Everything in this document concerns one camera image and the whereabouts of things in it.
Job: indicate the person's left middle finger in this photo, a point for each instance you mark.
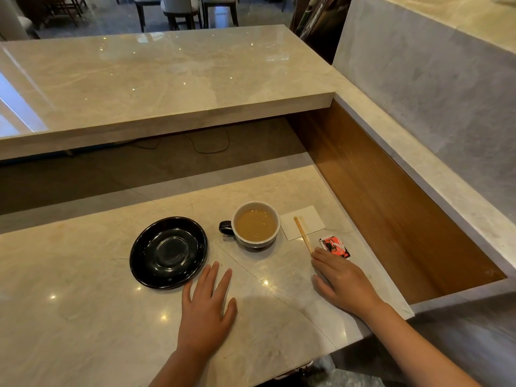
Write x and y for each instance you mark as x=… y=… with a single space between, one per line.
x=210 y=278

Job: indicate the wooden stir stick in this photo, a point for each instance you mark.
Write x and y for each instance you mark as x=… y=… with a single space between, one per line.
x=302 y=233

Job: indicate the person's right thumb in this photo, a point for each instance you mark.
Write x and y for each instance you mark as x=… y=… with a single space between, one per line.
x=322 y=286

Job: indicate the red and white sachet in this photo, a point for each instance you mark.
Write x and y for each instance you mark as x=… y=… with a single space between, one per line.
x=336 y=247

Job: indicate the dark cup with white inside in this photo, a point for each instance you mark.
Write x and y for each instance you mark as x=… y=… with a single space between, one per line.
x=258 y=242

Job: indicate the person's right hand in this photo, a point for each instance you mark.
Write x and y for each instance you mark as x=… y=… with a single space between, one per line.
x=350 y=286

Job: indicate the light brown coffee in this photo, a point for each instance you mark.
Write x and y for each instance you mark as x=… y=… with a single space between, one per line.
x=256 y=224

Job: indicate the grey patterned clothing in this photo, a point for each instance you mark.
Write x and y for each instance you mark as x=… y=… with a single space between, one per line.
x=340 y=376

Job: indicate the person's left forearm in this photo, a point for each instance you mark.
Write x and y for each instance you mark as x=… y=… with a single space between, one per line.
x=181 y=370

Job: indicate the person's right forearm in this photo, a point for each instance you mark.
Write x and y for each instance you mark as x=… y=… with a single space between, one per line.
x=419 y=350

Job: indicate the black saucer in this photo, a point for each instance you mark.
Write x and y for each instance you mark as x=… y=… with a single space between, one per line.
x=168 y=252

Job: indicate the person's left hand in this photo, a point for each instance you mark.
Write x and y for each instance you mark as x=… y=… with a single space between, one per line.
x=203 y=318

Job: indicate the brown wooden chair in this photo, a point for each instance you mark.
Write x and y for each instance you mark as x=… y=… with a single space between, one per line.
x=66 y=5

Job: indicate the grey upholstered chair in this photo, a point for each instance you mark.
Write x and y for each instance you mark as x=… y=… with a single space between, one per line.
x=147 y=5
x=219 y=3
x=181 y=7

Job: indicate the dark leaning board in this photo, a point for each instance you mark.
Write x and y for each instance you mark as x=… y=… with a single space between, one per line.
x=320 y=24

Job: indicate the white paper napkin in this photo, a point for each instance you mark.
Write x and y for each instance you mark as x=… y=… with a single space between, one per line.
x=309 y=222

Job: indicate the person's left thumb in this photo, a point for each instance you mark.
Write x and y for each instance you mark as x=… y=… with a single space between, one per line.
x=232 y=314

